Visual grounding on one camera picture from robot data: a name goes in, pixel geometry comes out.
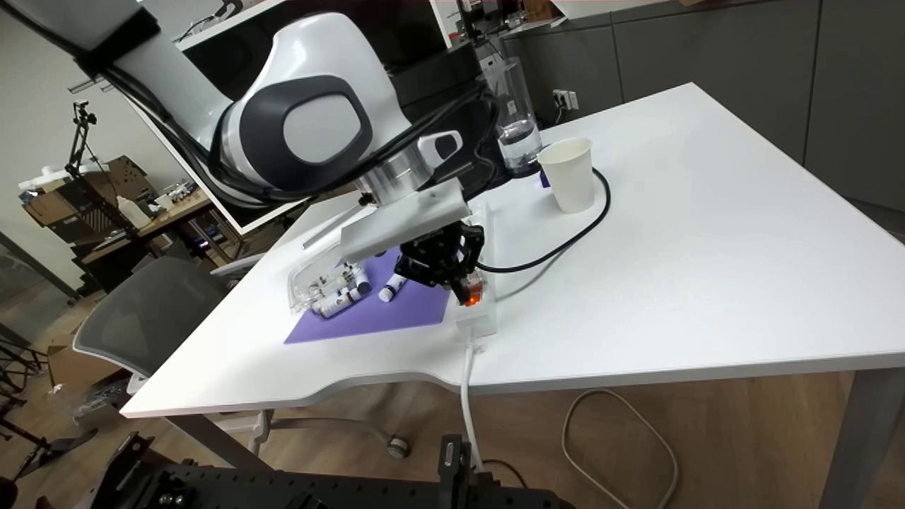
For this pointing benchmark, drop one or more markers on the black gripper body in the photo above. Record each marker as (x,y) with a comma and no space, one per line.
(435,256)

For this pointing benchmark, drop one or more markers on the white power strip orange switch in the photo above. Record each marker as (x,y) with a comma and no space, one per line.
(476,325)

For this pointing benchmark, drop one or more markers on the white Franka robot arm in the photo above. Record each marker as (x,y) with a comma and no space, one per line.
(313,58)

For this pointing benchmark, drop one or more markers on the small white vial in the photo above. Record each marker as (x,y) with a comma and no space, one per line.
(389,296)

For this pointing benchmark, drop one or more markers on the purple paper sheet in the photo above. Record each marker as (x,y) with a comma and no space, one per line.
(397,311)

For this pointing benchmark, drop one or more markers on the white paper cup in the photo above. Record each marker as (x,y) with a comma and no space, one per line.
(570,178)

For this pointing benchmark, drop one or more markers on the clear water tank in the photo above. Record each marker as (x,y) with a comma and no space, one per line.
(514,113)

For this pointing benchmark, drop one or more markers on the black coffee machine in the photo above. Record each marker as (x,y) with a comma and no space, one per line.
(443,87)

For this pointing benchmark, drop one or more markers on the wooden desk with clutter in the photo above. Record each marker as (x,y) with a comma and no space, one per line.
(180,210)

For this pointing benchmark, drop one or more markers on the grey mesh office chair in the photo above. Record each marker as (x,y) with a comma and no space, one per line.
(142,314)

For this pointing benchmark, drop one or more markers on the grey cabinet row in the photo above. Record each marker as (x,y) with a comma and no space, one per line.
(753,58)

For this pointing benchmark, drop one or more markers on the black tripod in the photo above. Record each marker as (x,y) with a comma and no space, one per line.
(85,118)

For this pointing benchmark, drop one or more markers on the grey table leg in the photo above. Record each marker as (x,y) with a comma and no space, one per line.
(863,441)

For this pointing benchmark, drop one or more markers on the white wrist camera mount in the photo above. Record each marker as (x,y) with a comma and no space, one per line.
(377,231)

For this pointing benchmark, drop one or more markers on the white wall outlet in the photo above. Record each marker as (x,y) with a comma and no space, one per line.
(568,99)

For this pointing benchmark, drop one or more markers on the black camera rig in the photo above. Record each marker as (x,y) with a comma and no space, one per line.
(283,489)

